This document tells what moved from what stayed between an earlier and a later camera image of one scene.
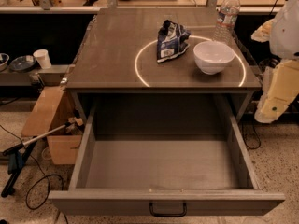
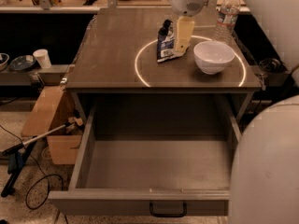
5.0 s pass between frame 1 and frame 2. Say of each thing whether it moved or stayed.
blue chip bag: stayed
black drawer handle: stayed
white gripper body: moved
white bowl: stayed
